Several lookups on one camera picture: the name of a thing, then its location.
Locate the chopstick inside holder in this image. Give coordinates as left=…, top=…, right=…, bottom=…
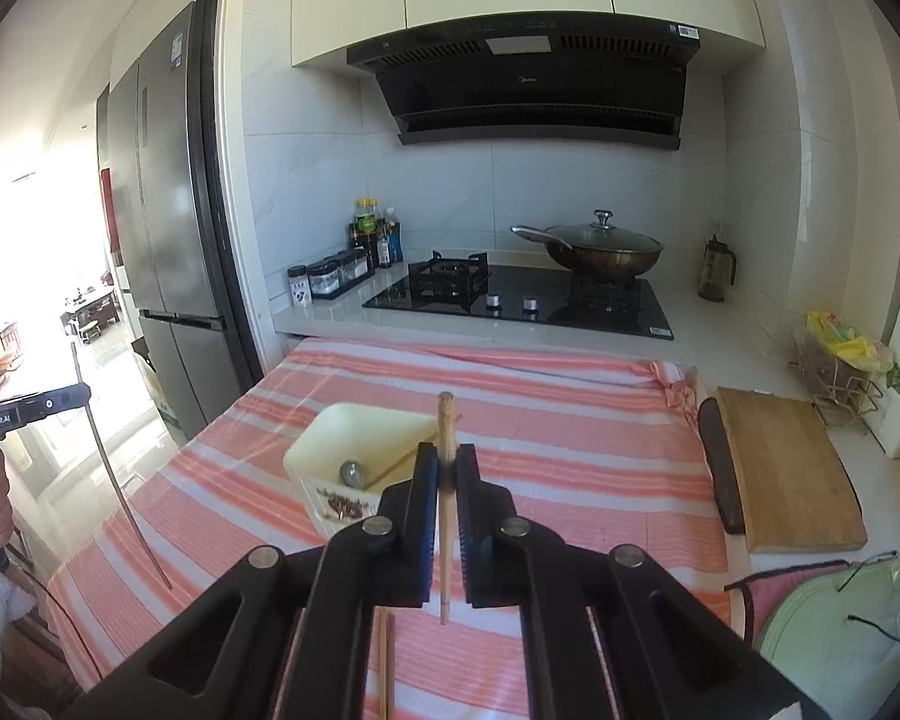
left=364, top=449, right=416, bottom=491

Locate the pink striped table cloth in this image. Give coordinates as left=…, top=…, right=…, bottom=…
left=56, top=340, right=730, bottom=718

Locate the dark glass pitcher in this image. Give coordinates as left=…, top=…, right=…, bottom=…
left=697, top=234, right=738, bottom=302

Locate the cream utensil holder box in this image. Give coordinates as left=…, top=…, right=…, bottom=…
left=283, top=403, right=437, bottom=539

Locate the thin dark chopstick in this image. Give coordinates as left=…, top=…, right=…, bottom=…
left=69, top=340, right=175, bottom=590

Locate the wire basket with bags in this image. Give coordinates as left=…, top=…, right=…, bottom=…
left=790, top=310, right=894, bottom=427

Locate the black range hood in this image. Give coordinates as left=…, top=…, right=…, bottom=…
left=346, top=11, right=701, bottom=151

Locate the metal spoon in holder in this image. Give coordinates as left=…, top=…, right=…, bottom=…
left=338, top=460, right=367, bottom=489

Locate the green glass lid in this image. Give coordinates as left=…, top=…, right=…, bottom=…
left=756, top=555, right=900, bottom=718

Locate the black gas cooktop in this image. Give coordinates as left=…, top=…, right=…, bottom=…
left=364, top=254, right=674, bottom=341

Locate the green label oil bottle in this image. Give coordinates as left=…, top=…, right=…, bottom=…
left=354, top=197, right=377, bottom=255

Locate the dark wok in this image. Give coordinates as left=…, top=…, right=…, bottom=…
left=510, top=226, right=663, bottom=283

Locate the glass wok lid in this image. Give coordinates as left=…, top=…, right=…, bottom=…
left=546, top=210, right=663, bottom=254

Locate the white spice jar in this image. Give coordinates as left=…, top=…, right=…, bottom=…
left=286, top=265, right=313, bottom=307

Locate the blue label bottle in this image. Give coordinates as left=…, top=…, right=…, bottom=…
left=385, top=206, right=404, bottom=263

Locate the wooden cutting board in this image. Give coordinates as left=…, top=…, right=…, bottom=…
left=715, top=387, right=868, bottom=554

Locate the wooden chopstick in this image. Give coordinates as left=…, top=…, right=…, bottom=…
left=377, top=608, right=391, bottom=720
left=437, top=392, right=457, bottom=626

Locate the silver refrigerator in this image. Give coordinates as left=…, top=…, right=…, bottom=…
left=107, top=5, right=245, bottom=439

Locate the wooden chopstick on cloth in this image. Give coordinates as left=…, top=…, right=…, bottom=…
left=377, top=608, right=391, bottom=720

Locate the dark sauce bottle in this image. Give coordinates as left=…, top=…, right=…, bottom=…
left=375, top=218, right=393, bottom=268

